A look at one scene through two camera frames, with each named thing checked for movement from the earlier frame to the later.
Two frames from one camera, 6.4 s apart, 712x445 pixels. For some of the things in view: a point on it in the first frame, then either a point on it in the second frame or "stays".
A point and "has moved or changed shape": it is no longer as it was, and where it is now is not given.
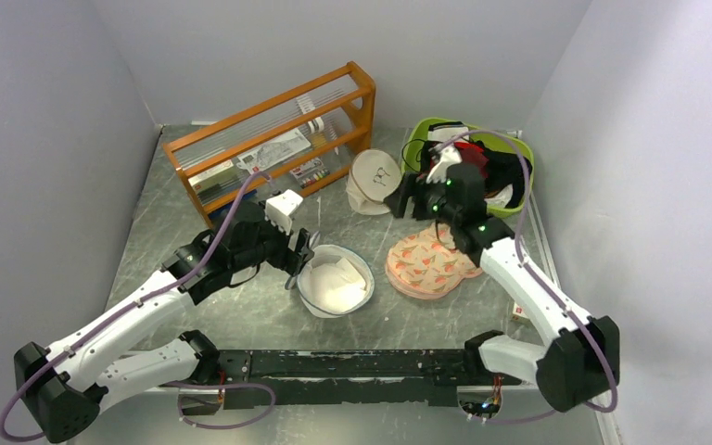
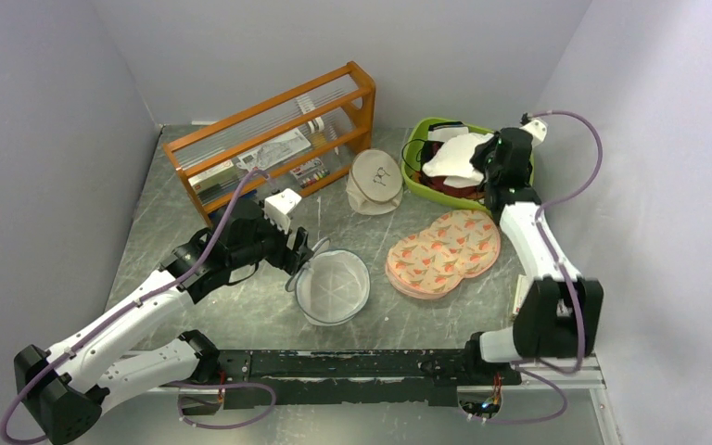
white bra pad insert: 336,286 has moved or changed shape
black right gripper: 399,198 to 476,158
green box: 219,183 stays
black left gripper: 286,258 stays
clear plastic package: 278,149 stays
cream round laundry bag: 374,176 stays
